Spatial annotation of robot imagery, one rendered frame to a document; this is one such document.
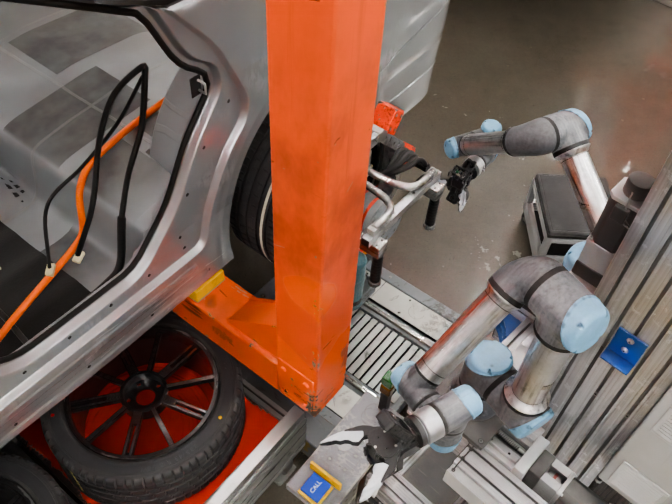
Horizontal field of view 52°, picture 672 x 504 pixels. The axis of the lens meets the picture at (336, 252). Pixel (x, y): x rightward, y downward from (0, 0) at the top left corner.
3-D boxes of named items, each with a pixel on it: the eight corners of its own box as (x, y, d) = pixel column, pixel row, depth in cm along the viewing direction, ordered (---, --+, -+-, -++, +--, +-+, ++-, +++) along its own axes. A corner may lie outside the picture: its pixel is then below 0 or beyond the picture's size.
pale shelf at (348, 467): (365, 394, 241) (366, 390, 239) (405, 423, 235) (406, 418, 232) (285, 488, 218) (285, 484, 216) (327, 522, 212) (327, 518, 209)
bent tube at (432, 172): (391, 150, 241) (394, 126, 233) (437, 175, 234) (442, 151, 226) (361, 176, 232) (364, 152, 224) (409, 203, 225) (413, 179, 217)
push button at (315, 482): (313, 474, 218) (314, 471, 216) (331, 487, 215) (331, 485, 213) (299, 491, 214) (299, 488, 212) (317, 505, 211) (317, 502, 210)
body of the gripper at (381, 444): (380, 483, 143) (427, 456, 148) (381, 462, 138) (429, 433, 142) (360, 456, 148) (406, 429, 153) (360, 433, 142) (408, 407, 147)
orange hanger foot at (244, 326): (201, 281, 257) (191, 218, 231) (309, 358, 238) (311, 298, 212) (168, 309, 248) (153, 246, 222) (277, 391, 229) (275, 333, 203)
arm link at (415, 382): (519, 228, 149) (377, 380, 164) (554, 262, 143) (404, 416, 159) (539, 238, 158) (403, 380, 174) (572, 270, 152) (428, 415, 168)
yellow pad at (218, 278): (198, 259, 244) (196, 250, 240) (226, 279, 239) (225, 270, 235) (169, 282, 236) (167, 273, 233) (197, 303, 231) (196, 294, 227)
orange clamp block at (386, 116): (376, 126, 238) (387, 101, 236) (395, 135, 235) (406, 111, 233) (367, 124, 232) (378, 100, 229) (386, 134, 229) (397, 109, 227)
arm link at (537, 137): (531, 163, 207) (445, 165, 252) (559, 153, 211) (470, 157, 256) (523, 125, 205) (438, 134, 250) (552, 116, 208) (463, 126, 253)
